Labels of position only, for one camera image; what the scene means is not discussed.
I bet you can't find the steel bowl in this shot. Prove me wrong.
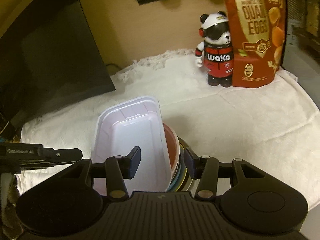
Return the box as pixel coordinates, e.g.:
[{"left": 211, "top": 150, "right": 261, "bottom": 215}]
[{"left": 177, "top": 137, "right": 193, "bottom": 192}]

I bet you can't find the white bowl blue outside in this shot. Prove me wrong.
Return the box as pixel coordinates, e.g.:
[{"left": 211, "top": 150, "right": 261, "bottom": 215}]
[{"left": 168, "top": 165, "right": 186, "bottom": 192}]

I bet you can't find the white rectangular plastic container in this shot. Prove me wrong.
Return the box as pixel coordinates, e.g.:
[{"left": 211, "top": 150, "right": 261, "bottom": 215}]
[{"left": 91, "top": 96, "right": 171, "bottom": 193}]

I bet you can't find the red plastic container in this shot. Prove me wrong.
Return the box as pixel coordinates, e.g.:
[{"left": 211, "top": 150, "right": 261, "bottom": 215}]
[{"left": 163, "top": 124, "right": 180, "bottom": 178}]

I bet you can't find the white textured cloth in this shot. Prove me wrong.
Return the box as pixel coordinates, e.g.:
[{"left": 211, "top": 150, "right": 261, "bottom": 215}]
[{"left": 21, "top": 49, "right": 319, "bottom": 208}]

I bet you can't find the black monitor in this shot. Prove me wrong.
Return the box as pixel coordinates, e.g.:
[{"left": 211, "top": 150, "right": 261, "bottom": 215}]
[{"left": 1, "top": 0, "right": 114, "bottom": 128}]

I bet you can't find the grey computer case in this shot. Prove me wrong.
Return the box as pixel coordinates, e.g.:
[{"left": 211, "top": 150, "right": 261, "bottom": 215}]
[{"left": 283, "top": 0, "right": 319, "bottom": 104}]

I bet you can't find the red quail eggs bag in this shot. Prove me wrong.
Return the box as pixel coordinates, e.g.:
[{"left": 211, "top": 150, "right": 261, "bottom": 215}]
[{"left": 225, "top": 0, "right": 286, "bottom": 88}]

